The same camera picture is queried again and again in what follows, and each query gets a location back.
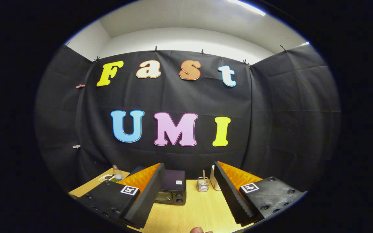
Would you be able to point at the wooden stick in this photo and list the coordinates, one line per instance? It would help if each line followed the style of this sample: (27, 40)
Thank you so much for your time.
(204, 174)

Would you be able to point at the clear plastic water bottle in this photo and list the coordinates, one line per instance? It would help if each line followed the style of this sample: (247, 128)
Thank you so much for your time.
(118, 174)

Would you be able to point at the white bread toaster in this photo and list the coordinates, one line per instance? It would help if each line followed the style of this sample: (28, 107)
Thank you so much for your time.
(213, 182)

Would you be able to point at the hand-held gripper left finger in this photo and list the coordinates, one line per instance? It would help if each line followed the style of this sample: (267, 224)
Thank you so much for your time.
(149, 197)

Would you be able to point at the black toaster oven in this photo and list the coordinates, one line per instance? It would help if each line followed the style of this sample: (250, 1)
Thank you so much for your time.
(173, 181)

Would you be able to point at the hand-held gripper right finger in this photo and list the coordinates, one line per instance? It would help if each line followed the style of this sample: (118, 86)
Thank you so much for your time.
(231, 195)

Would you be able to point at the white dish with snacks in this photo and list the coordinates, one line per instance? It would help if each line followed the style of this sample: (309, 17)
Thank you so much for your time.
(107, 178)

